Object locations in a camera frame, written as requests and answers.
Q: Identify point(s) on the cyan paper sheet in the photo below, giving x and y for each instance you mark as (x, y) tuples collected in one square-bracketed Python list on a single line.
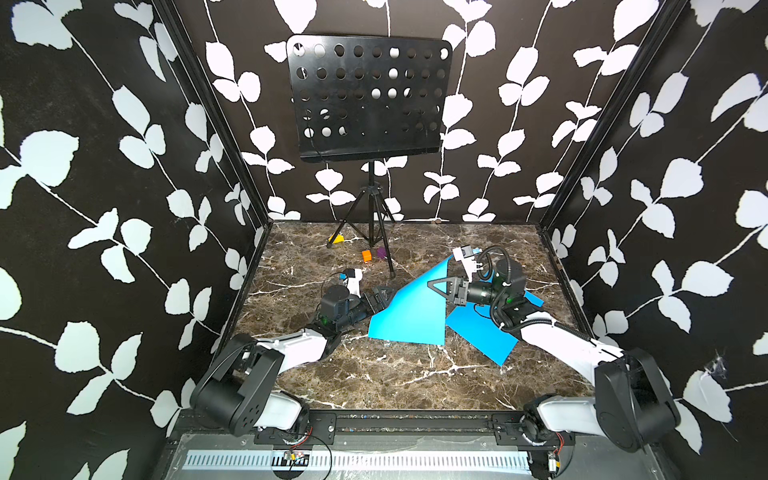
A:
[(471, 319), (417, 314)]

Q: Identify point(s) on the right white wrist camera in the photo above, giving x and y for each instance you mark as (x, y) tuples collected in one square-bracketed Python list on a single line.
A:
[(469, 258)]

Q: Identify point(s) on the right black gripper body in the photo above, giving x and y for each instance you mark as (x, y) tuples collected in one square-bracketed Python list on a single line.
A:
[(485, 295)]

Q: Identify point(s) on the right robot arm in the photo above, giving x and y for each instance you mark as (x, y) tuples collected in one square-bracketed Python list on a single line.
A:
[(631, 405)]

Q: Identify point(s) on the black front mounting rail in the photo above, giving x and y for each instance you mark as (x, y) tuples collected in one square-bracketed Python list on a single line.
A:
[(414, 423)]

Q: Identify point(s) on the black perforated music stand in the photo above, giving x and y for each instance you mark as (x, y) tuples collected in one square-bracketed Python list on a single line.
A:
[(366, 98)]

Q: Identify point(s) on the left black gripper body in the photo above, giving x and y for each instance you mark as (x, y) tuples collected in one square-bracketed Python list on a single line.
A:
[(355, 311)]

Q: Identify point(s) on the white slotted cable duct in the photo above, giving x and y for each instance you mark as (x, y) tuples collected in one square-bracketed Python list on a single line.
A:
[(323, 461)]

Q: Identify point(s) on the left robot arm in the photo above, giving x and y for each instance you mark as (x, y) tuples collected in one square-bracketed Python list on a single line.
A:
[(238, 391)]

